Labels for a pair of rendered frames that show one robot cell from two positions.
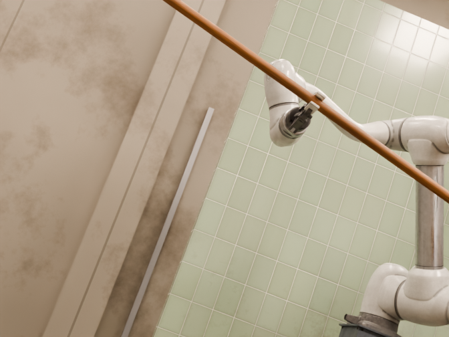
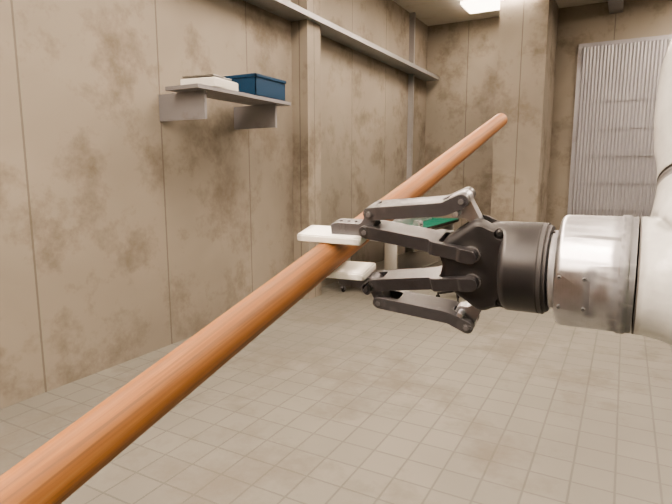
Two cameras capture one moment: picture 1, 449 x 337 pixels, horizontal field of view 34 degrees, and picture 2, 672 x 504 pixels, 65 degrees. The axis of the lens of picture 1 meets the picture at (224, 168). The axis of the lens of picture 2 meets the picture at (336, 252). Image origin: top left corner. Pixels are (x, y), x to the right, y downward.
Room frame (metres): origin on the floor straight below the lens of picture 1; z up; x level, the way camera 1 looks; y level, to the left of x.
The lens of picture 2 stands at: (2.26, -0.61, 1.56)
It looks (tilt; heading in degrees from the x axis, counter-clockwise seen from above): 9 degrees down; 124
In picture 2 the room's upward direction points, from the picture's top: straight up
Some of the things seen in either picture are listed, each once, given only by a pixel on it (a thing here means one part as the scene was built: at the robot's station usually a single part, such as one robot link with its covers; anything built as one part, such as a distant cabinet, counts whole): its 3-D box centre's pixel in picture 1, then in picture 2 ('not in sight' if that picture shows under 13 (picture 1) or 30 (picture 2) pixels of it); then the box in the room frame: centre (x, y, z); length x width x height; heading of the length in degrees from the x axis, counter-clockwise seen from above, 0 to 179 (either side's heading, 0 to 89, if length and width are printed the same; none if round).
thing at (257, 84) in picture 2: not in sight; (256, 89); (-1.24, 3.23, 2.32); 0.49 x 0.36 x 0.19; 95
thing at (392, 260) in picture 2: not in sight; (402, 246); (-1.19, 6.23, 0.47); 2.57 x 0.97 x 0.93; 95
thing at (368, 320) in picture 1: (371, 324); not in sight; (2.78, -0.74, 1.03); 0.22 x 0.18 x 0.06; 95
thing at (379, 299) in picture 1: (389, 292); not in sight; (2.77, -0.76, 1.17); 0.18 x 0.16 x 0.22; 36
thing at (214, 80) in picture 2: not in sight; (210, 84); (-1.18, 2.59, 2.28); 0.39 x 0.37 x 0.10; 95
